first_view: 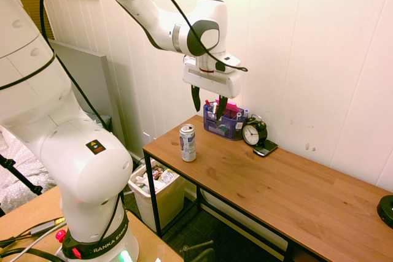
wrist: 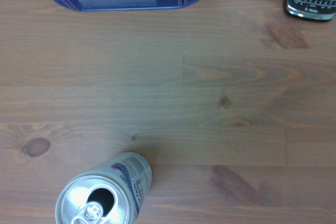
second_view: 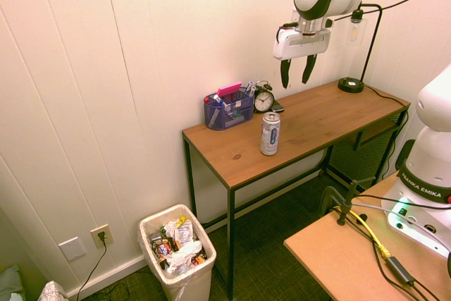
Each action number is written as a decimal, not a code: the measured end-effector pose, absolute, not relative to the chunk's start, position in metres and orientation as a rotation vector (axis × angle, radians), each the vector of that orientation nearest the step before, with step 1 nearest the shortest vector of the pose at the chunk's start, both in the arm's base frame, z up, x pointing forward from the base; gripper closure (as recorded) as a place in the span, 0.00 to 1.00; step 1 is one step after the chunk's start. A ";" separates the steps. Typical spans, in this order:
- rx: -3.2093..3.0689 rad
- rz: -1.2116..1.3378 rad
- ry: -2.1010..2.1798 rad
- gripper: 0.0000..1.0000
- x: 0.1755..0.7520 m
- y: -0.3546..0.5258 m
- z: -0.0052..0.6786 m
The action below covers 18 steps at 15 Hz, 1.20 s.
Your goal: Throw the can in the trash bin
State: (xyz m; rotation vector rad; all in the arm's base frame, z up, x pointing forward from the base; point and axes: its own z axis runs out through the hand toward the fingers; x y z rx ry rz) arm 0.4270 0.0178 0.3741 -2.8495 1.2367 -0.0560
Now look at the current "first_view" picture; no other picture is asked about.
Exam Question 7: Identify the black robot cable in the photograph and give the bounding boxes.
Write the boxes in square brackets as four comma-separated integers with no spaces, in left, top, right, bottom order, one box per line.
[0,0,249,244]

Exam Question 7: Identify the white patterned bedding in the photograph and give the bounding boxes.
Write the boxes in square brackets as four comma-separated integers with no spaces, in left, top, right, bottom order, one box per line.
[0,125,57,214]

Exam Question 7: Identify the black round device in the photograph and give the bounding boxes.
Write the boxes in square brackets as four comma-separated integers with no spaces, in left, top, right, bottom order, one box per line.
[376,195,393,229]

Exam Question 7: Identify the wooden table with black frame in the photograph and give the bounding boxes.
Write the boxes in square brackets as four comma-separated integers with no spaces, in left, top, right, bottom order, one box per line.
[142,114,393,262]

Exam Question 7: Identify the grey cable with gold plug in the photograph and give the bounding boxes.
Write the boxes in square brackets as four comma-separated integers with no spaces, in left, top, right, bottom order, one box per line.
[0,217,66,244]

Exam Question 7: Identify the purple mesh desk organizer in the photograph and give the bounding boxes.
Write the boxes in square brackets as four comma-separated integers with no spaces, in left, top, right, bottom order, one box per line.
[203,102,248,142]

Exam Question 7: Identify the grey headboard panel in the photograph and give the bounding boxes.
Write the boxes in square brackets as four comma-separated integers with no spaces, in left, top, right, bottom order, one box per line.
[49,39,125,146]

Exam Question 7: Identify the black twin-bell alarm clock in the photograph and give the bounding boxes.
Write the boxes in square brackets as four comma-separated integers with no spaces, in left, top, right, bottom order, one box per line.
[241,114,268,147]

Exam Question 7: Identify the black mobile phone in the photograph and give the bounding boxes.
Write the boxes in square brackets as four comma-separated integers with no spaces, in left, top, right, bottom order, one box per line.
[252,139,279,158]

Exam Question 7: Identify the silver drink can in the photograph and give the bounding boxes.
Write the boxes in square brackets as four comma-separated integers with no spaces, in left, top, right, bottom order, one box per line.
[179,123,197,163]

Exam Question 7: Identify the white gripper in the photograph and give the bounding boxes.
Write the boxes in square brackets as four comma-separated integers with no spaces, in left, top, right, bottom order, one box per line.
[182,55,243,121]

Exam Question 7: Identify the wooden window blind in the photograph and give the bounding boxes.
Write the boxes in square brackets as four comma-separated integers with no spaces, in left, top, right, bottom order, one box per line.
[15,0,56,41]

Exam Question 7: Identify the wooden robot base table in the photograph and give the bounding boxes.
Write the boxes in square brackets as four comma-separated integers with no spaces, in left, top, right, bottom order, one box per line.
[0,185,184,262]

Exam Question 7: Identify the black camera stand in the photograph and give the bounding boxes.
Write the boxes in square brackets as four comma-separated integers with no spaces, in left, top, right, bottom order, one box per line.
[0,153,44,217]

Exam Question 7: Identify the white trash bin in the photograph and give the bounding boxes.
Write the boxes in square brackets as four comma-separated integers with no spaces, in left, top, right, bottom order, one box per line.
[127,159,187,233]

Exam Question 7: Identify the pink sticky note pad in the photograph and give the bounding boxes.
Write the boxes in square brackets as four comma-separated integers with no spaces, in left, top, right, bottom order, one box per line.
[215,98,241,118]

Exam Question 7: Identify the black clamp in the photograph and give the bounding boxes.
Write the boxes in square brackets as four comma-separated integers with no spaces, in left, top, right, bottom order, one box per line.
[179,239,216,262]

